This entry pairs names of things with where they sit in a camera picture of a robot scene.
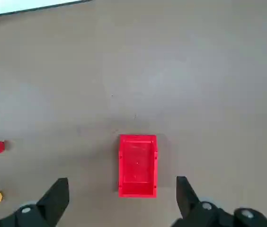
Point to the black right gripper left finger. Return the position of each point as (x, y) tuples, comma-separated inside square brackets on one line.
[(46, 208)]

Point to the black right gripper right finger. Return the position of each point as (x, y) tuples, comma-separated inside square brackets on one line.
[(192, 208)]

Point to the red plastic storage box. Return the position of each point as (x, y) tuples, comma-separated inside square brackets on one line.
[(137, 163)]

